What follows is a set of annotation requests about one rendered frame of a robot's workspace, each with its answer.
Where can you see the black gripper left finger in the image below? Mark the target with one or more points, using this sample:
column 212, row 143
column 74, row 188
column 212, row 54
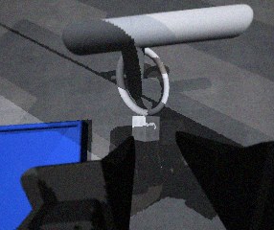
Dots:
column 109, row 180

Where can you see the grey t-shaped steel stake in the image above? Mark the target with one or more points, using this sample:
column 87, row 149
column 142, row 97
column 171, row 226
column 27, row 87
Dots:
column 133, row 34

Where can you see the blue tray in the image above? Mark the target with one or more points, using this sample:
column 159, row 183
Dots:
column 24, row 147

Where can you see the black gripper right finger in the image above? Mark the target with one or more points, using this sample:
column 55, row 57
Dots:
column 235, row 180

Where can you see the grey metal ring with small tab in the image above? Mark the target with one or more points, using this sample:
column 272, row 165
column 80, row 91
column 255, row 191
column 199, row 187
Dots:
column 146, row 127

